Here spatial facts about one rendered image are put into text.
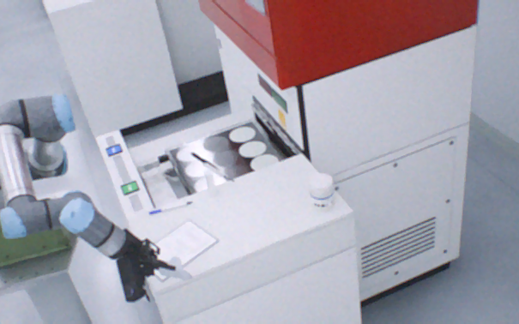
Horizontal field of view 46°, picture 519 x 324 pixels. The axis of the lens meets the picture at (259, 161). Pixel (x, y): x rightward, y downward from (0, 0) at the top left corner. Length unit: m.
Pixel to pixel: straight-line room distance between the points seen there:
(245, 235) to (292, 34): 0.61
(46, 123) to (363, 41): 1.00
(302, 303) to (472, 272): 1.20
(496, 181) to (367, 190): 1.29
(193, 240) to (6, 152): 0.57
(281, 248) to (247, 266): 0.11
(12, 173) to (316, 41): 0.95
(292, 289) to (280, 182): 0.34
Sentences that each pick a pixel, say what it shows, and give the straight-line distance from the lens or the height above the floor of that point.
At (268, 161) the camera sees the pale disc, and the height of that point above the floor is 0.90.
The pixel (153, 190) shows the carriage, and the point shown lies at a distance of 2.19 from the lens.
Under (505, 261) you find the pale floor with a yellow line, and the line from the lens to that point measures 3.06.
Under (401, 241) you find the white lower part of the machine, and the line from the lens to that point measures 2.63.
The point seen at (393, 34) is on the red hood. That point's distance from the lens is 2.05.
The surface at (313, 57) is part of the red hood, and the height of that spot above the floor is 1.30.
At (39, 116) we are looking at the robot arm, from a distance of 1.83.
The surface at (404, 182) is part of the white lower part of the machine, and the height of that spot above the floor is 0.66.
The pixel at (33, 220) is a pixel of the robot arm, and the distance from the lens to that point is 1.55.
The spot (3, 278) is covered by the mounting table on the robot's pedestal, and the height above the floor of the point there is 0.82.
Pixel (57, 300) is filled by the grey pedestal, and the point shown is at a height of 0.55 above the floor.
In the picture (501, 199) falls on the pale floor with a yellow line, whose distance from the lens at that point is 3.38.
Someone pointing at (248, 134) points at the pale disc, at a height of 0.90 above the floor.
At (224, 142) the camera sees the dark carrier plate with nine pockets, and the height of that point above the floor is 0.90.
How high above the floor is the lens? 2.18
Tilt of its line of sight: 36 degrees down
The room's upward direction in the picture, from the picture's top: 10 degrees counter-clockwise
